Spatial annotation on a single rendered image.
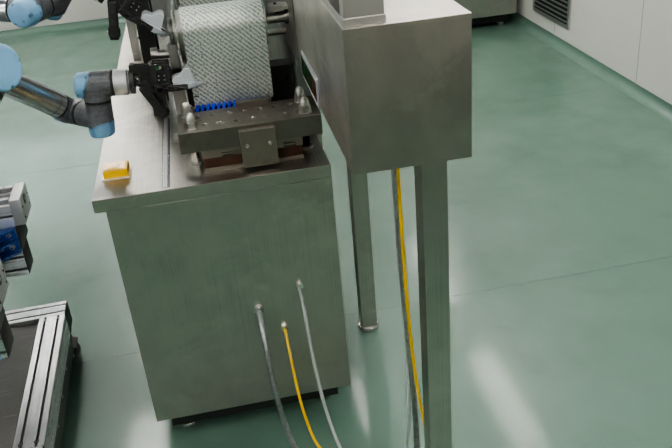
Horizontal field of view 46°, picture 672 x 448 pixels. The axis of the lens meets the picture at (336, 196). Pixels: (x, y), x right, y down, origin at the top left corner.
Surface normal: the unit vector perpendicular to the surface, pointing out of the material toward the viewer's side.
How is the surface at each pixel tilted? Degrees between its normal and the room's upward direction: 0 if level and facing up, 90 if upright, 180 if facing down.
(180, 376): 90
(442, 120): 90
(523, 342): 0
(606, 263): 0
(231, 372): 90
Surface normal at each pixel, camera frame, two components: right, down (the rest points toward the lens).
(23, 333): -0.08, -0.88
